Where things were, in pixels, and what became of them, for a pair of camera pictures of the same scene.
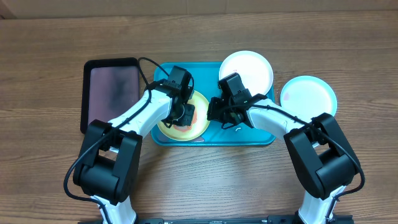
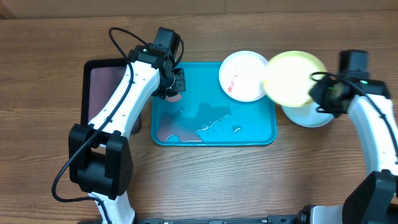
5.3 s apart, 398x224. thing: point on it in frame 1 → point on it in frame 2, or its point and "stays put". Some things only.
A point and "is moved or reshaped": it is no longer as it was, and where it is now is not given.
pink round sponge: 186,128 is moved or reshaped
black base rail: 337,219 stays put
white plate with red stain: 254,70 stays put
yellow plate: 201,120 → 287,78
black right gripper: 217,116 → 331,108
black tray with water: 110,88 stays put
